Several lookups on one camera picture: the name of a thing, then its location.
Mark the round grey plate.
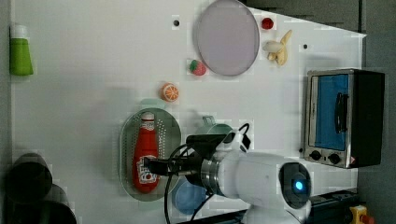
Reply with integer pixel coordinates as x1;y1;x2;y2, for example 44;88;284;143
195;0;261;76

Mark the green oval metal strainer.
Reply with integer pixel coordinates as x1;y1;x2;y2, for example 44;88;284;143
118;99;181;202

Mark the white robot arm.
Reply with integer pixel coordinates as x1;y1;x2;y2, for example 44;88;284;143
143;150;312;224

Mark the toy orange half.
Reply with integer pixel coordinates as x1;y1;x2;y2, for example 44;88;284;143
161;83;179;102

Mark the silver toaster oven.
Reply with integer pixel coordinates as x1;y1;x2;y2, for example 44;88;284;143
304;69;385;169

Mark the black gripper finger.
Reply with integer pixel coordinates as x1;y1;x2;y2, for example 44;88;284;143
144;157;168;165
147;165;169;176

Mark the red toy strawberry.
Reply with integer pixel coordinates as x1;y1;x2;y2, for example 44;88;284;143
189;60;206;76

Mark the green bottle white cap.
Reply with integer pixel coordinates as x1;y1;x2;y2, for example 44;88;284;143
9;23;34;76

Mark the red plush ketchup bottle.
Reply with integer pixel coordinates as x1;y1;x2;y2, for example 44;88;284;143
132;112;159;193

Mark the yellow red clamp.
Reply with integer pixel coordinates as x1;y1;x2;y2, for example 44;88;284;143
349;205;375;224

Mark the small red toy fruit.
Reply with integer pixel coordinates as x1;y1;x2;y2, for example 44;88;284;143
262;18;275;30

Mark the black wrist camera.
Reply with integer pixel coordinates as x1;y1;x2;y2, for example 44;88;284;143
186;134;226;160

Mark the green metal cup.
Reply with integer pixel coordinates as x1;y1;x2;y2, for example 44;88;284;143
195;116;233;134

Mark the black cable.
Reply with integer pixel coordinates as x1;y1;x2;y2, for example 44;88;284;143
163;122;252;224

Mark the blue bowl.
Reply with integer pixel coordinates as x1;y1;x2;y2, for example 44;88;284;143
172;178;206;215

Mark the peeled toy banana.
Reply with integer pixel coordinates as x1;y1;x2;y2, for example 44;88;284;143
262;30;292;66

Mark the dark cylinder container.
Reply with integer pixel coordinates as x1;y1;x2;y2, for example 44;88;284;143
5;153;52;204

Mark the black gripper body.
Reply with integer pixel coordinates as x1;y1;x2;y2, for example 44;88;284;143
159;151;204;187

